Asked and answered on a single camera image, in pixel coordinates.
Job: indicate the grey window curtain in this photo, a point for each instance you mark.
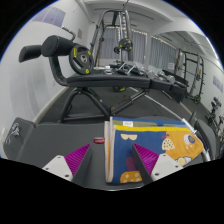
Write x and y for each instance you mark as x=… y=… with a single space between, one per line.
x=138 y=46
x=163 y=53

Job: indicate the colourful cartoon print towel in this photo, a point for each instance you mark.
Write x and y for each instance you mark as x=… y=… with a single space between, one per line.
x=146 y=137

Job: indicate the black box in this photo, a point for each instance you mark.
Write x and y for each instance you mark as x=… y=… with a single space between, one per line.
x=180 y=93

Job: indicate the chrome dumbbells row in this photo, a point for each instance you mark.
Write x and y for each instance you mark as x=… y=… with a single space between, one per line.
x=156 y=75

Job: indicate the brown wall plaque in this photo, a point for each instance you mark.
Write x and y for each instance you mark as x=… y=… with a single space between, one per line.
x=80 y=33

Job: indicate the black padded workout bench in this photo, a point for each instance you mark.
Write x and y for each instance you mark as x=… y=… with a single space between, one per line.
x=60 y=140

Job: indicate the black squat rack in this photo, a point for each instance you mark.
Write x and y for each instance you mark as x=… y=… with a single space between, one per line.
x=199 y=76

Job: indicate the black bench with leg rollers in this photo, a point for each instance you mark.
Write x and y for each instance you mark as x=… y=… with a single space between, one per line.
x=106 y=80

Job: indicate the black small exercise machine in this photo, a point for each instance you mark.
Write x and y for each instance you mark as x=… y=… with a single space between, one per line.
x=215 y=111

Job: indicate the black smith machine frame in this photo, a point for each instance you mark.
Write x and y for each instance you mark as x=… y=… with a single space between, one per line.
x=127 y=30

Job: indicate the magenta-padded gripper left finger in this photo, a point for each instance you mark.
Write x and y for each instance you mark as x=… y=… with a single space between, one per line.
x=58 y=166

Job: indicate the black yellow-marked weight plate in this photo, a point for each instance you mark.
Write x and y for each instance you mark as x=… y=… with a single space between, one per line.
x=125 y=44
x=81 y=60

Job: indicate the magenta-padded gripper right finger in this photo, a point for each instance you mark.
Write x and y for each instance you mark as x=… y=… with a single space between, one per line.
x=165 y=166

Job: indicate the small purple wall poster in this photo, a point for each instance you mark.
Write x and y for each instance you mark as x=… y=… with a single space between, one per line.
x=217 y=84

